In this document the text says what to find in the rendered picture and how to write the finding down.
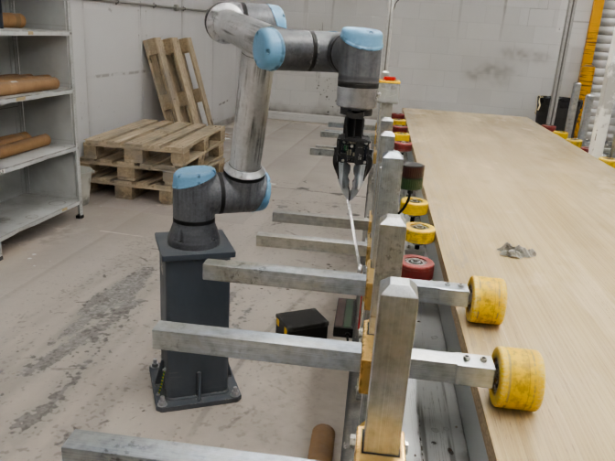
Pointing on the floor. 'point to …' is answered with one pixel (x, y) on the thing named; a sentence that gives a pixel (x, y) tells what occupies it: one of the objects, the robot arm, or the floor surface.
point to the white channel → (604, 105)
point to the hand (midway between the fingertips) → (350, 194)
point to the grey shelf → (39, 118)
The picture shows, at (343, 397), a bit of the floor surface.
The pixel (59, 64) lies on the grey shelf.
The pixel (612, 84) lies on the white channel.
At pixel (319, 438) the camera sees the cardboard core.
